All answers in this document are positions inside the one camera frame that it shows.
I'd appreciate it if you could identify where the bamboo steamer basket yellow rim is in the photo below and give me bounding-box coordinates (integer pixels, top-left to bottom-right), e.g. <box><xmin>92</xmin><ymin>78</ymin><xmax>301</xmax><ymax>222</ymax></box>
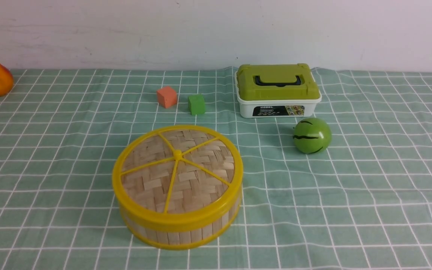
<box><xmin>120</xmin><ymin>187</ymin><xmax>242</xmax><ymax>250</ymax></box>

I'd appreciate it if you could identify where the green foam cube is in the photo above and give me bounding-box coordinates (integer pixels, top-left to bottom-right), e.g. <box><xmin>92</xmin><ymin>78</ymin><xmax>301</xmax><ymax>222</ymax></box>
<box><xmin>187</xmin><ymin>94</ymin><xmax>206</xmax><ymax>115</ymax></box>

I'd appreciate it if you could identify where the woven bamboo steamer lid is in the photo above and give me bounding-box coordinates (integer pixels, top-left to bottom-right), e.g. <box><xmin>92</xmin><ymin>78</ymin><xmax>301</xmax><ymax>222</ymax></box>
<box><xmin>112</xmin><ymin>125</ymin><xmax>243</xmax><ymax>232</ymax></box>

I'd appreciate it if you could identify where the orange foam cube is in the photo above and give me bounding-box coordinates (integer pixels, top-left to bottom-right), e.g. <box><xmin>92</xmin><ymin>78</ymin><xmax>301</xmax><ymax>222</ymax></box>
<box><xmin>156</xmin><ymin>86</ymin><xmax>178</xmax><ymax>109</ymax></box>

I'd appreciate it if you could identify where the green checked tablecloth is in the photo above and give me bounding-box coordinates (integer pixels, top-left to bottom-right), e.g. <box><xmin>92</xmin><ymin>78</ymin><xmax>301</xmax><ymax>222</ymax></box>
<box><xmin>0</xmin><ymin>67</ymin><xmax>432</xmax><ymax>270</ymax></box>

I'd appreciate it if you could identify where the green toy watermelon ball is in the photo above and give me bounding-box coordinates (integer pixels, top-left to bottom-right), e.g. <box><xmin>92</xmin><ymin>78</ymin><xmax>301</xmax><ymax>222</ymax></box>
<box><xmin>292</xmin><ymin>117</ymin><xmax>332</xmax><ymax>155</ymax></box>

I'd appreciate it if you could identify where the green lidded white storage box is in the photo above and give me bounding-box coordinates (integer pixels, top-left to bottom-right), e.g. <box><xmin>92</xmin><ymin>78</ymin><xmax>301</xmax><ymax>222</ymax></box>
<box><xmin>234</xmin><ymin>63</ymin><xmax>322</xmax><ymax>119</ymax></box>

